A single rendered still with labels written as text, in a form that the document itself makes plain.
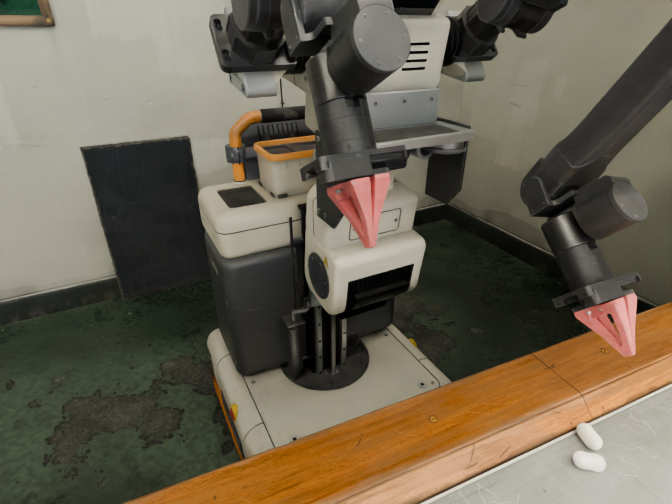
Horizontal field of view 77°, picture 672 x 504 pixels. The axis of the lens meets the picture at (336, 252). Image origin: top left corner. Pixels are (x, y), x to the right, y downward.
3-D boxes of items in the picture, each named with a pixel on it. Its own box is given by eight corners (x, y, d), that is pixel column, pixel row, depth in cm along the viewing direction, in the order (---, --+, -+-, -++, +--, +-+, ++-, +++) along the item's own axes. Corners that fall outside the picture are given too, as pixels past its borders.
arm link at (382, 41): (349, 5, 48) (277, 3, 44) (406, -68, 37) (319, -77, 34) (371, 110, 49) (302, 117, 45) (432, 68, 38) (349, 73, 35)
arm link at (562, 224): (554, 220, 66) (529, 224, 64) (592, 198, 60) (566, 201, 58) (575, 260, 64) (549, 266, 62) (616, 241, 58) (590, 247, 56)
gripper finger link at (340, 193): (424, 236, 45) (406, 149, 45) (366, 251, 42) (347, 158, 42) (390, 240, 51) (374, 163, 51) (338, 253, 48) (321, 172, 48)
